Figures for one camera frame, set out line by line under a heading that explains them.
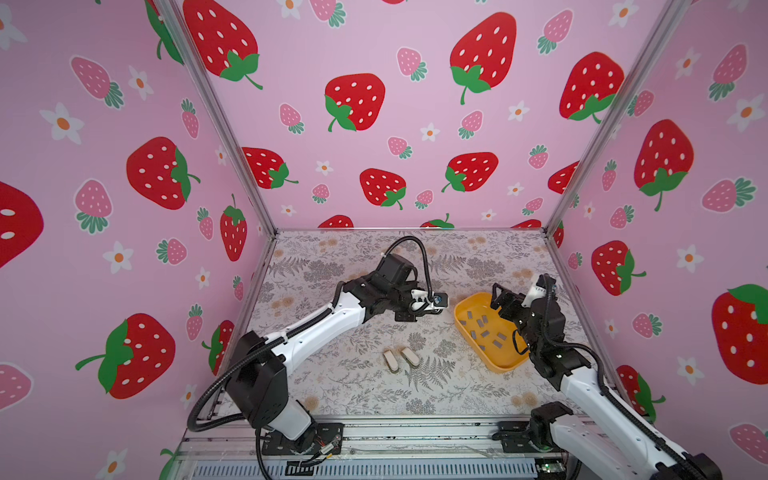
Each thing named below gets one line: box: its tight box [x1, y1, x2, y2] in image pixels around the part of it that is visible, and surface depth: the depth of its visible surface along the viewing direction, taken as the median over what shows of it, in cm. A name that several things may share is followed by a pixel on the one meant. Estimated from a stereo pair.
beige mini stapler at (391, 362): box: [383, 350, 399, 374], surface depth 86 cm
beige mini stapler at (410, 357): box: [400, 347, 420, 367], surface depth 87 cm
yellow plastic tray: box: [454, 292, 531, 373], surface depth 94 cm
